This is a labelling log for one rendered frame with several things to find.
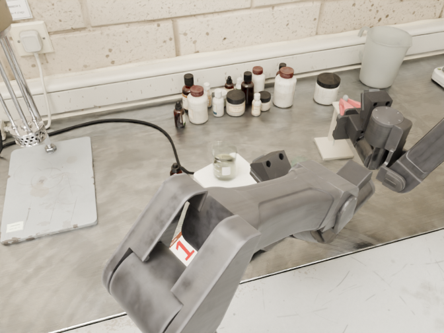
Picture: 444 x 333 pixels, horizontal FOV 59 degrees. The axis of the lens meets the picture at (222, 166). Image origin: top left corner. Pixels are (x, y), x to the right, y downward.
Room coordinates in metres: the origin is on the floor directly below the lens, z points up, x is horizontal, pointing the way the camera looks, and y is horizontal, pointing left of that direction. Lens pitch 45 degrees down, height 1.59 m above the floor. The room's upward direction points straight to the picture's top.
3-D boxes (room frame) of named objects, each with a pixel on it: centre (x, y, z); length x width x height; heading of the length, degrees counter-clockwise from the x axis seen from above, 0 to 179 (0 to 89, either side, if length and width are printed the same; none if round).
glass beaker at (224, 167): (0.59, 0.00, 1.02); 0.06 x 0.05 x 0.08; 37
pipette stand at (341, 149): (0.77, -0.29, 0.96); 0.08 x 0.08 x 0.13; 7
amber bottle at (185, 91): (0.95, 0.09, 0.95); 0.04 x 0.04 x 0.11
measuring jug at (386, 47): (1.11, -0.49, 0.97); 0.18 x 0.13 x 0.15; 34
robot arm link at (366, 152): (0.60, -0.31, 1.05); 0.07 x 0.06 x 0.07; 7
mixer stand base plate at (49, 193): (0.64, 0.41, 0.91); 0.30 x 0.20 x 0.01; 16
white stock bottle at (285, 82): (0.97, -0.18, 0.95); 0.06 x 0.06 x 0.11
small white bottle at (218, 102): (0.92, 0.01, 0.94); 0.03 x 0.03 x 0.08
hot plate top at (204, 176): (0.58, -0.02, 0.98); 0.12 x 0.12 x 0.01; 37
